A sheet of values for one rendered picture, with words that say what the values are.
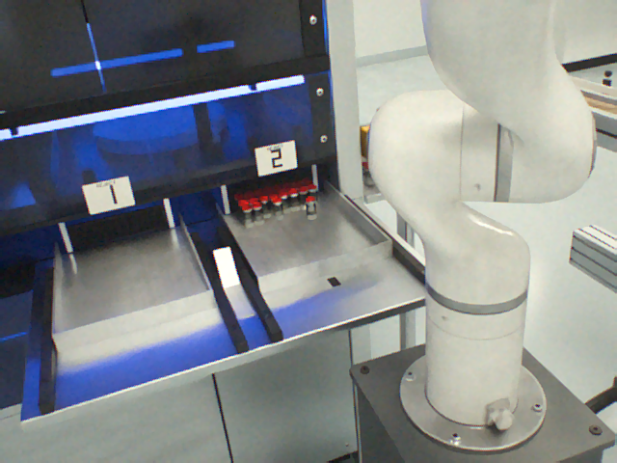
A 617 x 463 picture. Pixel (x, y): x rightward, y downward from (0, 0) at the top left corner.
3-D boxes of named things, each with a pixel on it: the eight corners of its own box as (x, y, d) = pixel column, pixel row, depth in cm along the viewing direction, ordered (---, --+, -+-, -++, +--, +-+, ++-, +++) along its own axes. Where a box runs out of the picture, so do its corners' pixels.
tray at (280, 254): (218, 217, 132) (215, 203, 130) (325, 191, 139) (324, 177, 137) (260, 294, 103) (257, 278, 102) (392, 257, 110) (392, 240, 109)
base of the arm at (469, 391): (577, 426, 74) (598, 306, 66) (443, 476, 70) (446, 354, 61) (490, 338, 90) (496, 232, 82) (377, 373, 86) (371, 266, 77)
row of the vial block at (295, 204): (240, 221, 129) (237, 202, 127) (316, 202, 134) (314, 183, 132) (243, 225, 127) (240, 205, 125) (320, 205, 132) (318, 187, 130)
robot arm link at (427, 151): (530, 319, 65) (551, 108, 54) (364, 304, 70) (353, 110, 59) (526, 261, 75) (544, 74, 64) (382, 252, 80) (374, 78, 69)
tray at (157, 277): (60, 256, 123) (55, 241, 121) (182, 226, 130) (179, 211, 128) (58, 352, 94) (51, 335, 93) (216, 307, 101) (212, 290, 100)
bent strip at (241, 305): (218, 278, 109) (213, 250, 107) (233, 273, 110) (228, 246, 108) (238, 318, 98) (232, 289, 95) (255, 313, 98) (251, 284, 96)
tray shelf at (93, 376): (37, 269, 122) (35, 261, 122) (344, 194, 141) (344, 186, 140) (23, 432, 82) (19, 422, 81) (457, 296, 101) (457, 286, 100)
